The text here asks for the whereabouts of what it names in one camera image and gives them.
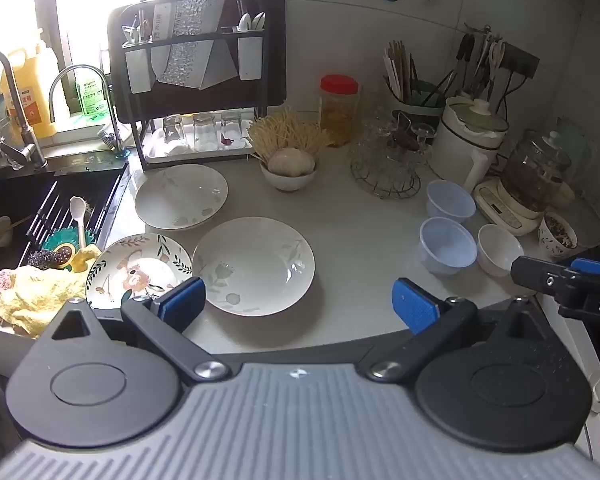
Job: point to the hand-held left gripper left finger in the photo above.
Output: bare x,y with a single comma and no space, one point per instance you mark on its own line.
182,305

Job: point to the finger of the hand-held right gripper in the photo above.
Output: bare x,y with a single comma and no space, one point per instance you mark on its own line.
597,268
535,272

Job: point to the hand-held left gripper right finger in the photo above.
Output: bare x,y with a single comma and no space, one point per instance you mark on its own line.
412,307

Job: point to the white ceramic bowl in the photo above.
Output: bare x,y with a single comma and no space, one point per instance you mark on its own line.
500,252

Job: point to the floral cartoon plate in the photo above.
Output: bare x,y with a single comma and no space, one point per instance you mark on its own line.
130,270

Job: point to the translucent plastic bowl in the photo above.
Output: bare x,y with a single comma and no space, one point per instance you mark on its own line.
450,202
447,247

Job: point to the white leaf-print deep plate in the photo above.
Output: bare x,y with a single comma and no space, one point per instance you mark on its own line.
252,260

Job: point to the flower-print bowl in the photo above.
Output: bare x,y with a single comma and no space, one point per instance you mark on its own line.
557,237

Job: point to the cream kettle base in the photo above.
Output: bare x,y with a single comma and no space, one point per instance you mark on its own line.
500,210

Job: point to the glass kettle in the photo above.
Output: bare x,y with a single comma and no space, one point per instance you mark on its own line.
535,175

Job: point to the roll-up drying rack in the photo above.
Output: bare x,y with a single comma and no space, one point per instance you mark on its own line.
100,205

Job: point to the teal scalloped dish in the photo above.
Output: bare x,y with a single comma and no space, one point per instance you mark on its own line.
60,242

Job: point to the white rice paddle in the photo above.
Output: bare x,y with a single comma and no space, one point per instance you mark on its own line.
78,210

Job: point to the steel wool scrubber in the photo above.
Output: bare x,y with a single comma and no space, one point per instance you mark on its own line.
47,259

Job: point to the yellow cloth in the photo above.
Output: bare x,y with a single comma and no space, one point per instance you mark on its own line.
40,295

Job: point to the white electric pot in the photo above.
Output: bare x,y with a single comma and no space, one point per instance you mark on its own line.
460,145

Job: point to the white drain tray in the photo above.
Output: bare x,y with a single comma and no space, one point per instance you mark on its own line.
200,155

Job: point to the black dish rack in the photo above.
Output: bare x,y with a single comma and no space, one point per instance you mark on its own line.
142,150

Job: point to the small white bowl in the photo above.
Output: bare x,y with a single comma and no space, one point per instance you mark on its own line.
287,182

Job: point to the drinking glass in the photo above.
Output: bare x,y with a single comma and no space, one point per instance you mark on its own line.
173,130
205,132
231,127

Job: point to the garlic bulb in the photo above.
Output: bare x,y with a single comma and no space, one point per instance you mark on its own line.
290,162

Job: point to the white brush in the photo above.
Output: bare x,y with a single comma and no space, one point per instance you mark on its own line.
111,140

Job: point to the wooden chopstick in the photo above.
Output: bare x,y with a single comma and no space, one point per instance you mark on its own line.
22,220

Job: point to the small grey bowl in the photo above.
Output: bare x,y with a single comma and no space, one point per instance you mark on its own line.
0,232

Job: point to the black sink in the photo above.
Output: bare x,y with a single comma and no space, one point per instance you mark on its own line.
15,195

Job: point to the dried noodle bundle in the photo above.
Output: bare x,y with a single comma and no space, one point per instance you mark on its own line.
285,130

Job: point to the red-lidded jar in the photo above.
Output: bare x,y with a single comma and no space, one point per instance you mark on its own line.
339,110

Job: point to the chrome faucet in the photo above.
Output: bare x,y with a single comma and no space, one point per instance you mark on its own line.
107,100

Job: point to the green bottle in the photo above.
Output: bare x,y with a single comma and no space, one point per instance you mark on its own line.
91,92

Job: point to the glass tumbler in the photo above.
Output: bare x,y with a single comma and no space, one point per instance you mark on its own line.
9,145

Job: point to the bundle of chopsticks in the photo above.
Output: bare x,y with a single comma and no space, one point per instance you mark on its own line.
400,70

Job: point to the white utensil holder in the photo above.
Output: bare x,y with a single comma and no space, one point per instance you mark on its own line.
251,57
140,70

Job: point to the hammered steel board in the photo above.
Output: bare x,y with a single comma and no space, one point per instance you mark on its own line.
187,55

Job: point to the yellow detergent bottle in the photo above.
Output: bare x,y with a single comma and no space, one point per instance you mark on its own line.
32,90

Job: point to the dark grey faucet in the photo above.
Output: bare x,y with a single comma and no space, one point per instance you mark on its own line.
17,100

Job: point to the dark cutting board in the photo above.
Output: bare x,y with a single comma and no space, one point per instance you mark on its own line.
272,50

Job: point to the white soup spoon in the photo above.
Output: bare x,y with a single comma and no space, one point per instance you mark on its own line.
258,20
244,21

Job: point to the black wall utensil rack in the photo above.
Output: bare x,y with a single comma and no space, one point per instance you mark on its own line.
515,62

